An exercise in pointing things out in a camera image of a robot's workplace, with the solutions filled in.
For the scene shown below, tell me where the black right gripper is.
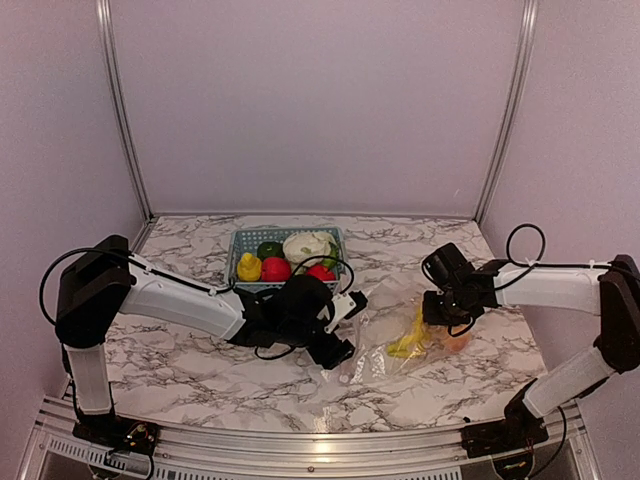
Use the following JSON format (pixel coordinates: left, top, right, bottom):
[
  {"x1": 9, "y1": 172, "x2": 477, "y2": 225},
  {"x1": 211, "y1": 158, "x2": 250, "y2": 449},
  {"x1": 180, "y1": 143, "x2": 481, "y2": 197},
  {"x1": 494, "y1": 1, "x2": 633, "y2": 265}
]
[{"x1": 423, "y1": 289, "x2": 477, "y2": 326}]

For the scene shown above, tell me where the clear zip top bag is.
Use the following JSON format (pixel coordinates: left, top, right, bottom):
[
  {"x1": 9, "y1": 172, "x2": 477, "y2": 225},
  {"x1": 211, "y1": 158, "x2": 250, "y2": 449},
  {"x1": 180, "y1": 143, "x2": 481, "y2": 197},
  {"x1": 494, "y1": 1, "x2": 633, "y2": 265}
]
[{"x1": 322, "y1": 285, "x2": 472, "y2": 386}]

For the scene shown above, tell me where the yellow fake banana bunch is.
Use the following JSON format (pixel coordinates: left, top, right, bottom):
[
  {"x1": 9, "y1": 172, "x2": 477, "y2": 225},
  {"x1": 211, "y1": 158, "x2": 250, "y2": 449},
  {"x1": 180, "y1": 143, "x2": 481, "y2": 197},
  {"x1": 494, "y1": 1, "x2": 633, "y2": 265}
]
[{"x1": 386, "y1": 308, "x2": 431, "y2": 359}]

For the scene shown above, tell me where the green fake pear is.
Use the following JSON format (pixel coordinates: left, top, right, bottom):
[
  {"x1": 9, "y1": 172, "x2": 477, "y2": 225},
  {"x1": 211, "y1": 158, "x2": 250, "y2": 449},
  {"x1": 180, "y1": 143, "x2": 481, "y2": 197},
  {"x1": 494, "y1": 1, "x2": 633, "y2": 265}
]
[{"x1": 320, "y1": 243, "x2": 340, "y2": 270}]

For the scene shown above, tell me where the red fake apple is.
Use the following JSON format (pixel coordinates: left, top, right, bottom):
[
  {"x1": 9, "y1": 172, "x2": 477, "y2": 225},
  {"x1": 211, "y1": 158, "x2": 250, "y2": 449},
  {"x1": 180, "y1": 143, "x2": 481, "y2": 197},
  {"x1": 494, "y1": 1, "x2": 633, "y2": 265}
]
[{"x1": 260, "y1": 257, "x2": 292, "y2": 283}]

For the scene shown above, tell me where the white fake cauliflower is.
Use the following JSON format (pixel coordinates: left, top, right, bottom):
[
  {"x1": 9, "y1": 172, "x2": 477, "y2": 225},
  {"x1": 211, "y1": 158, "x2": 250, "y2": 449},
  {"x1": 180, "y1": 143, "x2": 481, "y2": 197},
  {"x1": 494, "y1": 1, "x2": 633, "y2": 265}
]
[{"x1": 283, "y1": 231, "x2": 338, "y2": 267}]

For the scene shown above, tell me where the light blue plastic basket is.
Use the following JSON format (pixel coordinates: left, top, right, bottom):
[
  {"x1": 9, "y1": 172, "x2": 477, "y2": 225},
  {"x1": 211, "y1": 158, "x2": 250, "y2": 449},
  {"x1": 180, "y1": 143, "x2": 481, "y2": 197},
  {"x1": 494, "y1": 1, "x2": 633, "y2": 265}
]
[{"x1": 224, "y1": 226, "x2": 349, "y2": 292}]

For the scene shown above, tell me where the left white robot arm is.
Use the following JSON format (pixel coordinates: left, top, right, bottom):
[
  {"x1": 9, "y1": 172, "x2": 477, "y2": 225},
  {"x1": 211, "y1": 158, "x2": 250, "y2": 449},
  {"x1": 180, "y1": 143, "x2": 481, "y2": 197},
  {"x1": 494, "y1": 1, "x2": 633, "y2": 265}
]
[{"x1": 42, "y1": 235, "x2": 367, "y2": 445}]

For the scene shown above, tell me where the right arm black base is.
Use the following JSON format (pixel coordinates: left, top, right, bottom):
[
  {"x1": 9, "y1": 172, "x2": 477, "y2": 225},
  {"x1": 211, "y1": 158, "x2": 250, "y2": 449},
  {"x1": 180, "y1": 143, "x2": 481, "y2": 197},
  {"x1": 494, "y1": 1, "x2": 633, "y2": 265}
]
[{"x1": 461, "y1": 380, "x2": 549, "y2": 458}]

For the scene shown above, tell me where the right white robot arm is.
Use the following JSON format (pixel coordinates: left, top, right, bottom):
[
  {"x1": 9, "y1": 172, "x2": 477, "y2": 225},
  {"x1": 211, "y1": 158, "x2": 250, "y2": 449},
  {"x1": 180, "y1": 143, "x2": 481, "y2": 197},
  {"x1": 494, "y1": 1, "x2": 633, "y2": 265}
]
[{"x1": 421, "y1": 243, "x2": 639, "y2": 448}]

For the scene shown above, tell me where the orange fake peach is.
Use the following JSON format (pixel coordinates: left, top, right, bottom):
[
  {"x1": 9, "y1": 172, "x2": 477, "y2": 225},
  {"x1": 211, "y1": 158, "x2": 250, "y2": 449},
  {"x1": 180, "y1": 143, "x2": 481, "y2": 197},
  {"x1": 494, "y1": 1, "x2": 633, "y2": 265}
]
[{"x1": 441, "y1": 327, "x2": 472, "y2": 353}]

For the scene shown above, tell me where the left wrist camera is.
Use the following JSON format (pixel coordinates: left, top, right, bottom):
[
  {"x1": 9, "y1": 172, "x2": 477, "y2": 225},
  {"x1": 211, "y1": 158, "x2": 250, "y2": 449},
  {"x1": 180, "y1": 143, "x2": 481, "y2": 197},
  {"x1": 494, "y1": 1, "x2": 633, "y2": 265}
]
[{"x1": 318, "y1": 291, "x2": 368, "y2": 334}]

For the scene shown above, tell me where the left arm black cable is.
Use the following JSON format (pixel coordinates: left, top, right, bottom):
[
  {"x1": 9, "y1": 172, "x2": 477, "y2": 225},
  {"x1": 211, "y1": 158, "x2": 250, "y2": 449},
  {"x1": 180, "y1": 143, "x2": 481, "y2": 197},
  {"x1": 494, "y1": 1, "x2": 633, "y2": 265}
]
[{"x1": 254, "y1": 254, "x2": 356, "y2": 361}]

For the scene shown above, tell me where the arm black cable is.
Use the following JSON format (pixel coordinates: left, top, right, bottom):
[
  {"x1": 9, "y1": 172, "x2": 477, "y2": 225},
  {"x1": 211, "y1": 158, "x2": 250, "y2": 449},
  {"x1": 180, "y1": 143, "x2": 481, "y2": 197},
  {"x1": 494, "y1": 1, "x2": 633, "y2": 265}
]
[
  {"x1": 254, "y1": 254, "x2": 356, "y2": 361},
  {"x1": 447, "y1": 223, "x2": 549, "y2": 337}
]

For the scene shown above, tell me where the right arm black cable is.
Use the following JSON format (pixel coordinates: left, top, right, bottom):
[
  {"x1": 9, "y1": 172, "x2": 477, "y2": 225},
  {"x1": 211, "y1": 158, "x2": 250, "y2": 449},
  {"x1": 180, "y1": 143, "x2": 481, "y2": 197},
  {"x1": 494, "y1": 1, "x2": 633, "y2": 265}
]
[{"x1": 447, "y1": 223, "x2": 549, "y2": 337}]

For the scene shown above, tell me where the front aluminium table rail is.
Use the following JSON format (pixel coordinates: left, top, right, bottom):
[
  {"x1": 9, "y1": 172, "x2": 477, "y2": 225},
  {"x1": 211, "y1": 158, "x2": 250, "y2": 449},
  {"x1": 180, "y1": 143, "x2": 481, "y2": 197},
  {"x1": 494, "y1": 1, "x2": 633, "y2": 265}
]
[{"x1": 18, "y1": 397, "x2": 601, "y2": 479}]

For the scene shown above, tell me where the right aluminium frame post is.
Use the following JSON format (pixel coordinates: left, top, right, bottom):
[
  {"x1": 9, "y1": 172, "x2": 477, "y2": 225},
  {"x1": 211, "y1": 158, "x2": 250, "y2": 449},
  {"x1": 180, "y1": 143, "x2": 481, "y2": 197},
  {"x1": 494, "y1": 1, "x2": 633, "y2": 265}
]
[{"x1": 473, "y1": 0, "x2": 539, "y2": 225}]

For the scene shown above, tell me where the aluminium frame post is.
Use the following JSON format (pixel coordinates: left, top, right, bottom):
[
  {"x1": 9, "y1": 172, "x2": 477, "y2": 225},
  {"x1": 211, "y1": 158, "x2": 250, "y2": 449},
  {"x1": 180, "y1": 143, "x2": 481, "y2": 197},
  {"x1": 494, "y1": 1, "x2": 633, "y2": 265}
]
[
  {"x1": 96, "y1": 0, "x2": 154, "y2": 223},
  {"x1": 473, "y1": 0, "x2": 539, "y2": 225}
]

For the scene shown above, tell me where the left aluminium frame post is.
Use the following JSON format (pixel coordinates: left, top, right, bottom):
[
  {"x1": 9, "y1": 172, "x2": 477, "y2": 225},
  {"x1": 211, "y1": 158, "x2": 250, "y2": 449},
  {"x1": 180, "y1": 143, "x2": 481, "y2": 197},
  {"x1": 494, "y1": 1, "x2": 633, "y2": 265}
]
[{"x1": 96, "y1": 0, "x2": 154, "y2": 223}]

